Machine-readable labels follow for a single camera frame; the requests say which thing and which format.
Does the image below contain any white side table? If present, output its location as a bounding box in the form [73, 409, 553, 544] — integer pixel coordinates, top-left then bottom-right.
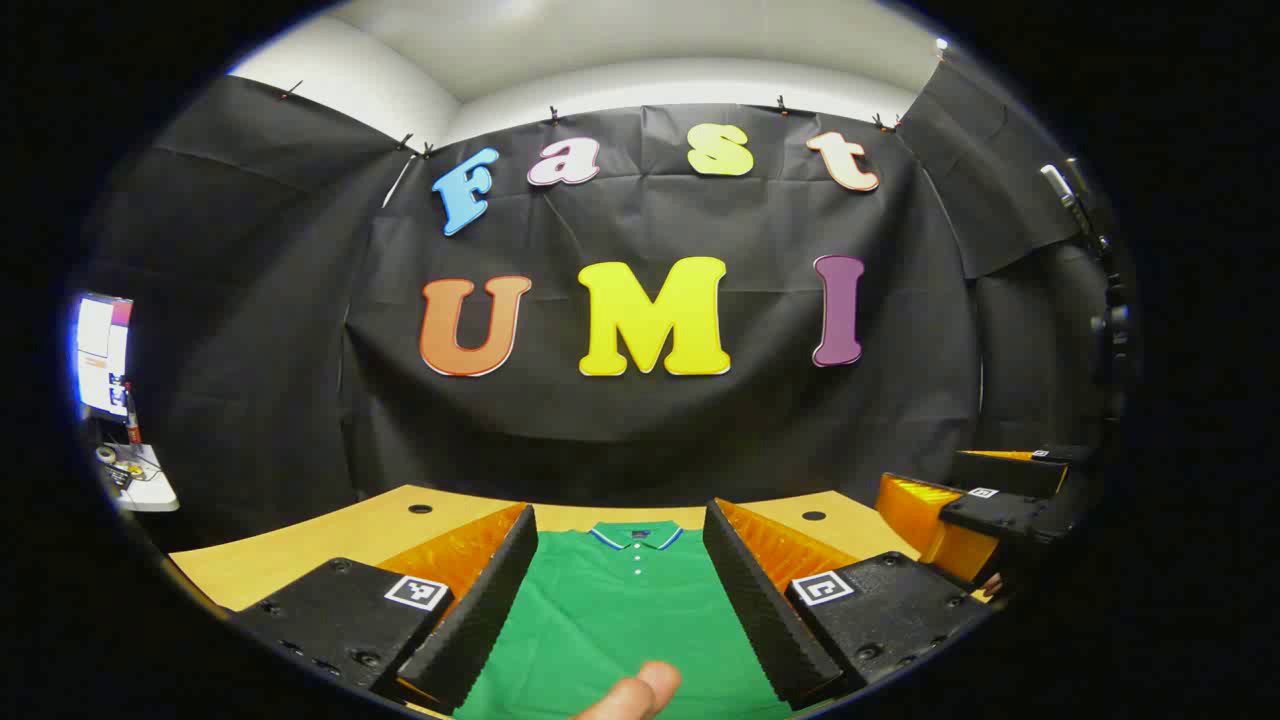
[95, 443, 181, 513]

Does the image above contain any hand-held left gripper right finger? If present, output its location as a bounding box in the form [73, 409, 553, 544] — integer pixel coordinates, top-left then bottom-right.
[703, 498, 991, 709]

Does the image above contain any black backdrop cloth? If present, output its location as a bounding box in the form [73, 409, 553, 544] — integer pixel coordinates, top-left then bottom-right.
[85, 55, 1116, 551]

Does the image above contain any computer monitor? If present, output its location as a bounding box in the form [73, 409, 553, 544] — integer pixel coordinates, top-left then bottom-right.
[75, 293, 134, 419]

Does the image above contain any green T-shirt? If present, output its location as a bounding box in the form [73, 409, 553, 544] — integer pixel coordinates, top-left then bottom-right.
[455, 520, 796, 720]

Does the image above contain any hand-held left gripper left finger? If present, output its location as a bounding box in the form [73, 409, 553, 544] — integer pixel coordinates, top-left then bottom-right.
[232, 503, 539, 713]

